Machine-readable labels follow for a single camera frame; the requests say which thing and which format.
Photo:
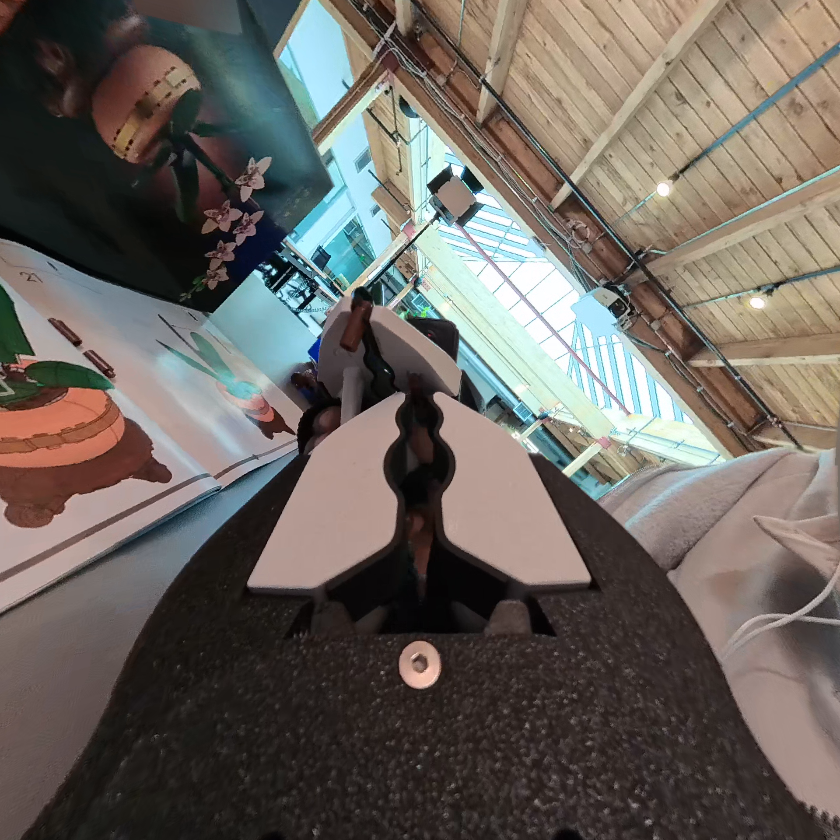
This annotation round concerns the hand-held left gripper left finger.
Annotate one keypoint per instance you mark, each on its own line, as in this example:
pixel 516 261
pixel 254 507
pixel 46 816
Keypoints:
pixel 328 512

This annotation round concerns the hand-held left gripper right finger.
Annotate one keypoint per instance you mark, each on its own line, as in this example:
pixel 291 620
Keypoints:
pixel 512 512

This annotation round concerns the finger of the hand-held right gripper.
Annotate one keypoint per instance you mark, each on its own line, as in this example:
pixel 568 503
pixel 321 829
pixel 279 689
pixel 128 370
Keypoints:
pixel 334 354
pixel 420 361

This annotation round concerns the brown toy brick stem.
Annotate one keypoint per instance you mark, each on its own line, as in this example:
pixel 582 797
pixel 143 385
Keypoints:
pixel 420 446

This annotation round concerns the toy brick orchid pot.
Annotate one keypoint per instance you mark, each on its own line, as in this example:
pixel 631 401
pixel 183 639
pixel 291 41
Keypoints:
pixel 306 382

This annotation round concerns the studio light on stand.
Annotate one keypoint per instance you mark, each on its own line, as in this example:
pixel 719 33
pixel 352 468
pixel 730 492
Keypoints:
pixel 454 195

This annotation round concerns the white ceiling device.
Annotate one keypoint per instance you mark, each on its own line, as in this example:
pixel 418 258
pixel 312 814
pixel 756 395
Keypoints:
pixel 607 305

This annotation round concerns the open instruction booklet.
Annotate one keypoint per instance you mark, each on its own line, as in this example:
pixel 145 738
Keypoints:
pixel 98 459

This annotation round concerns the round ceiling lamp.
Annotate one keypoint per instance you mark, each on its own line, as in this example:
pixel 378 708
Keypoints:
pixel 663 189
pixel 757 302

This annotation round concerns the dark toy set box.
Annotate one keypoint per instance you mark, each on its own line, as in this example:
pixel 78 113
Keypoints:
pixel 98 197

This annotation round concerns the black dome camera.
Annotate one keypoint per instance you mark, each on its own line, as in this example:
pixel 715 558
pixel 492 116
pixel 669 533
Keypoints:
pixel 404 105

